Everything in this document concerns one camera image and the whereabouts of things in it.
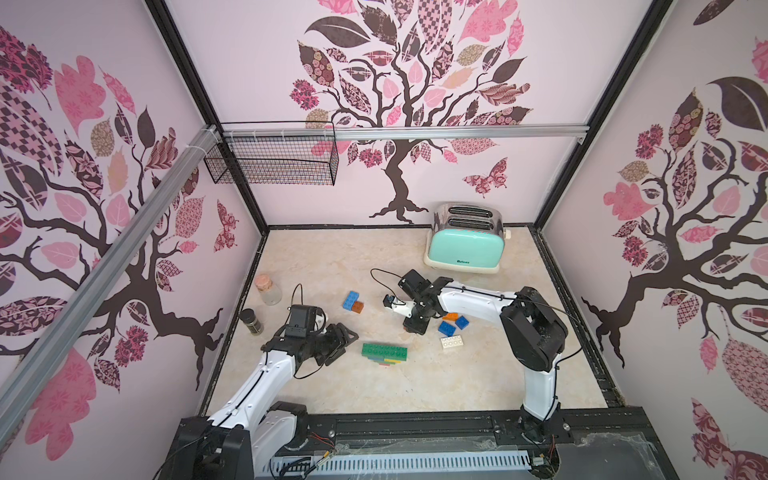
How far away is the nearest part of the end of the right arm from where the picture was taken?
69 cm

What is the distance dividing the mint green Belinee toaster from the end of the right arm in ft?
0.84

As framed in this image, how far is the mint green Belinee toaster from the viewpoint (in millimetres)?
988
